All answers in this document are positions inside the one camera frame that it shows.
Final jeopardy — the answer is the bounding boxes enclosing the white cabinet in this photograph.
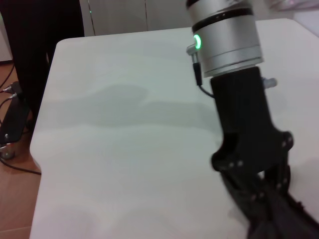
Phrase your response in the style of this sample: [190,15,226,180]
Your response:
[79,0,193,37]

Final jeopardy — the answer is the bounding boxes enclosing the grey caster wheel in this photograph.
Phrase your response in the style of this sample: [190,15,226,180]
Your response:
[0,142,16,160]

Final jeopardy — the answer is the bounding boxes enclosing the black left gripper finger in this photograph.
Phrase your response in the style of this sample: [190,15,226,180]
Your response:
[220,172,270,223]

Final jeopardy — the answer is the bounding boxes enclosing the black floor cable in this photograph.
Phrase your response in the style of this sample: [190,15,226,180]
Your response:
[0,156,42,176]

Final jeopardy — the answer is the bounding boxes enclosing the black trouser legs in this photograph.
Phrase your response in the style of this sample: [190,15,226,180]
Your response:
[0,0,86,130]

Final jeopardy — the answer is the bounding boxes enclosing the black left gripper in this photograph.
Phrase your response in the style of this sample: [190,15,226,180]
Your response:
[210,66,295,198]

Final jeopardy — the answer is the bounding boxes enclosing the black equipment stand with cables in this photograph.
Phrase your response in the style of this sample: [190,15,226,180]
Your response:
[0,81,32,145]

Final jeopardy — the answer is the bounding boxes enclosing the left gripper cable with plugs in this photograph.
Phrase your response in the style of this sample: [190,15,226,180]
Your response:
[185,42,278,98]

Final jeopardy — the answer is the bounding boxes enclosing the dark cloth rag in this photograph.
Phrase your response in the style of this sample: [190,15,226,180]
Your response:
[245,189,319,239]

